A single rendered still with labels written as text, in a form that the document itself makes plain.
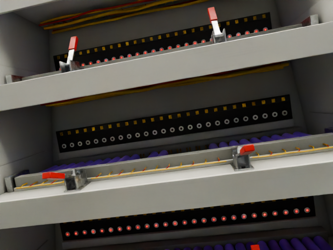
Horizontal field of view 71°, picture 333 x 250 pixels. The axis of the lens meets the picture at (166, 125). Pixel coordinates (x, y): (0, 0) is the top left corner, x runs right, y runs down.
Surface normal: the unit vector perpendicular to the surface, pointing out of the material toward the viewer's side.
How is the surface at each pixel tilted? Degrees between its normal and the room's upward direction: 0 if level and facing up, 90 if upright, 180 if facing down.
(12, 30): 90
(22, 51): 90
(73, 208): 105
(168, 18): 90
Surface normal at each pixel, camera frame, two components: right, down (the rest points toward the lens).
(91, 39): -0.14, -0.18
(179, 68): -0.11, 0.09
